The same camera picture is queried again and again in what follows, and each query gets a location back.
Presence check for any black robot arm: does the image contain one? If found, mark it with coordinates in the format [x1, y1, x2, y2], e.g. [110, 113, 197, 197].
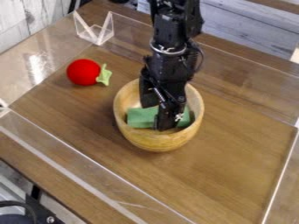
[139, 0, 204, 131]

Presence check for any brown wooden bowl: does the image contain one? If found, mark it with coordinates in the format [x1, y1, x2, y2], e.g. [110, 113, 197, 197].
[114, 79, 205, 152]

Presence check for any clear acrylic corner bracket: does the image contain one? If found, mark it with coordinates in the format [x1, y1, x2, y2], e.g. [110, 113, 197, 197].
[73, 11, 115, 46]

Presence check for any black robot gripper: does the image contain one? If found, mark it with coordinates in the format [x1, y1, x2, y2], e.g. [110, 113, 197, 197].
[139, 46, 201, 131]

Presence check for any red toy tomato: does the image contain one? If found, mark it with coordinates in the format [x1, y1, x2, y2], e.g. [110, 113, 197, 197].
[67, 59, 113, 86]

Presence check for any green rectangular block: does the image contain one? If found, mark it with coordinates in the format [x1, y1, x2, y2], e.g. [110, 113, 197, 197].
[126, 107, 193, 129]

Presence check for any black table clamp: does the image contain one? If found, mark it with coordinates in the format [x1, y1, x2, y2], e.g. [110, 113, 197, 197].
[0, 185, 67, 224]

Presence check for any clear acrylic tray wall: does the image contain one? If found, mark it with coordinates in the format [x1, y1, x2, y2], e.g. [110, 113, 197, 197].
[0, 13, 299, 224]

